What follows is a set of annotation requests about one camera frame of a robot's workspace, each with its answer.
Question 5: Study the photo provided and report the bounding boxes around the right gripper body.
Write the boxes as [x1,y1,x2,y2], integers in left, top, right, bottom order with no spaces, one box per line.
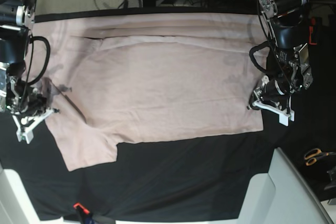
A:
[6,89,47,117]

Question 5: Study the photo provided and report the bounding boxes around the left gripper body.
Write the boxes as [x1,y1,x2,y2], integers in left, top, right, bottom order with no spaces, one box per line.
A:
[252,76,291,112]

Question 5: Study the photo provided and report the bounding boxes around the black table cloth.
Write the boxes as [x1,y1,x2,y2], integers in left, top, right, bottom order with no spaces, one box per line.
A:
[0,8,336,221]

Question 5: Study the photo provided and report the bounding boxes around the red black clamp right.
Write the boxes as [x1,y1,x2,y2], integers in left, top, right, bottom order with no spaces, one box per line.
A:
[307,16,322,46]

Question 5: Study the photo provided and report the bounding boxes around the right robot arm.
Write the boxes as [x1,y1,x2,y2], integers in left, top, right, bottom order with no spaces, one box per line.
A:
[1,0,59,143]

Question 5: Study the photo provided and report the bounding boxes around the red black clamp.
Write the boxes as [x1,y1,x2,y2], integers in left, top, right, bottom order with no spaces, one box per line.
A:
[307,16,322,46]
[73,202,96,224]

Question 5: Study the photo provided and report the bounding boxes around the white container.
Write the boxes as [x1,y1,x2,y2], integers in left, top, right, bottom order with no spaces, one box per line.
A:
[237,148,333,224]
[1,168,64,224]

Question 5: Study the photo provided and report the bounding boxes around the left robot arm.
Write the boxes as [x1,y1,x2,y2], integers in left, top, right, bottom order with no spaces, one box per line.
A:
[248,0,319,126]

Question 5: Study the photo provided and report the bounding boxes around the white container left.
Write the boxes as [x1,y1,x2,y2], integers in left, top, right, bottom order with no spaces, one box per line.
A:
[1,168,64,224]

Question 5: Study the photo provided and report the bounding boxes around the pink T-shirt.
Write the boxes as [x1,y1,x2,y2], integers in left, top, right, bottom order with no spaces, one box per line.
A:
[33,13,265,171]

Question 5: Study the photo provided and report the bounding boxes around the orange handled scissors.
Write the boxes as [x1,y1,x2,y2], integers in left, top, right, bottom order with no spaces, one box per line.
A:
[304,148,335,166]

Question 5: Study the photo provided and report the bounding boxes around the red black clamp bottom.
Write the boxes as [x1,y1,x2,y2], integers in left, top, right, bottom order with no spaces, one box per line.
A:
[73,202,96,224]

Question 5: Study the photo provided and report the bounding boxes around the white container right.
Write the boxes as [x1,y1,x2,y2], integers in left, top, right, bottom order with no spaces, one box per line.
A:
[237,148,333,224]

